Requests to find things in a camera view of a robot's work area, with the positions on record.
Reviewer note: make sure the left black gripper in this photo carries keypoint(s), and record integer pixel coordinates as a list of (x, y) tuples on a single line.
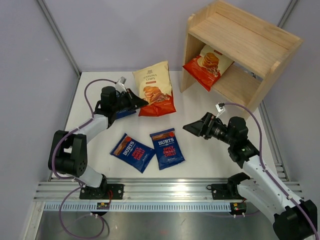
[(134, 101)]

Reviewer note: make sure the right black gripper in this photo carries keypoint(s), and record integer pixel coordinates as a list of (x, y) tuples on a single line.
[(202, 126)]

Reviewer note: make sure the cassava chips bag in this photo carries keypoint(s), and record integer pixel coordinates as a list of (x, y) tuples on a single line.
[(154, 86), (208, 67)]

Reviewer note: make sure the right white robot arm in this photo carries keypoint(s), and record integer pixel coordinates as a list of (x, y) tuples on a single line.
[(292, 218)]

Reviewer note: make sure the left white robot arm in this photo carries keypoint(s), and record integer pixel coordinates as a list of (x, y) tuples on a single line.
[(69, 155)]

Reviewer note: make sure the wooden two-tier shelf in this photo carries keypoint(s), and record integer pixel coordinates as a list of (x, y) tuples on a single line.
[(260, 50)]

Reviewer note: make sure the Burts green blue bag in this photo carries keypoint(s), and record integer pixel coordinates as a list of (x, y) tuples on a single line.
[(124, 113)]

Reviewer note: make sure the right Burts chilli bag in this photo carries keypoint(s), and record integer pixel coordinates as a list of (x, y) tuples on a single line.
[(167, 149)]

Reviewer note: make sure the burts chilli bag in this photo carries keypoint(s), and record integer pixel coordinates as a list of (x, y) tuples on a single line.
[(133, 152), (167, 149)]

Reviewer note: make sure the left Burts chilli bag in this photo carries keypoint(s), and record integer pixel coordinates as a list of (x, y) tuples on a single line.
[(133, 152)]

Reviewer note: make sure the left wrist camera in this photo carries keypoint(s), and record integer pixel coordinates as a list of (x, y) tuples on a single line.
[(120, 85)]

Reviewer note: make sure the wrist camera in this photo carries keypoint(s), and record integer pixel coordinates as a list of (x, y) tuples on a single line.
[(220, 109), (120, 85)]

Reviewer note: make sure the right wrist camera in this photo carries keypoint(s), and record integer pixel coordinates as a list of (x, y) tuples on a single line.
[(220, 109)]

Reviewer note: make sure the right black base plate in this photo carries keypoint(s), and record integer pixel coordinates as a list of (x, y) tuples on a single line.
[(224, 191)]

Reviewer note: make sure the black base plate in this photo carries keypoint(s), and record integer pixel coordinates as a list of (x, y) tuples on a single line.
[(224, 191), (111, 191)]

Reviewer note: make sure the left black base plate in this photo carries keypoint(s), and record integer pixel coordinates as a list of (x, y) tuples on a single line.
[(111, 191)]

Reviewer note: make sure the aluminium mounting rail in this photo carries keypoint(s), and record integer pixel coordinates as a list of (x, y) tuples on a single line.
[(136, 189)]

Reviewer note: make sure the white slotted cable duct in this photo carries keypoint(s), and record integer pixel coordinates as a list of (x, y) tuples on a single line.
[(139, 207)]

